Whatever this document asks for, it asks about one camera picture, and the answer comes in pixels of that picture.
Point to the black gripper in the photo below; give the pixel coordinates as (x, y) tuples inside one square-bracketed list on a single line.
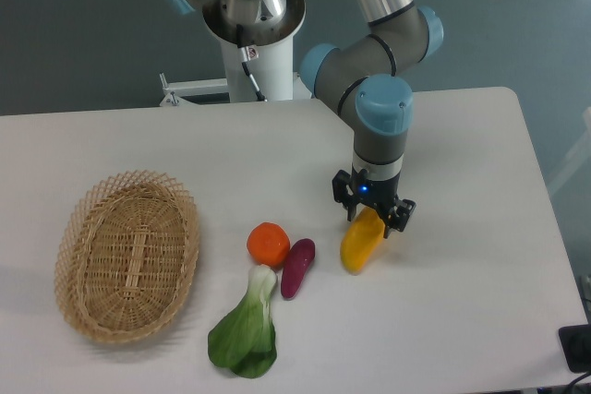
[(381, 195)]

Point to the yellow mango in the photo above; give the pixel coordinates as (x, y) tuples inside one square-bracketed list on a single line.
[(362, 237)]

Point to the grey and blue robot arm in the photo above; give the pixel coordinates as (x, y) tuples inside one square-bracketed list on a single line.
[(361, 84)]

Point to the purple sweet potato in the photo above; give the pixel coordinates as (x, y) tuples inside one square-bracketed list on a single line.
[(296, 265)]

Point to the orange fruit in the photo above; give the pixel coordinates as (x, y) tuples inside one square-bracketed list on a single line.
[(268, 244)]

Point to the green bok choy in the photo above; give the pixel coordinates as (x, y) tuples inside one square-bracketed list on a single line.
[(244, 341)]

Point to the black device at table edge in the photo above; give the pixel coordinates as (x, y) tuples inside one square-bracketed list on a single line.
[(575, 343)]

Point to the woven wicker basket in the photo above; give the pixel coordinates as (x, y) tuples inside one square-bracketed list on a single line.
[(128, 257)]

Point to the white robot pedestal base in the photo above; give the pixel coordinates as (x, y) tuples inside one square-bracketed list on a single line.
[(256, 40)]

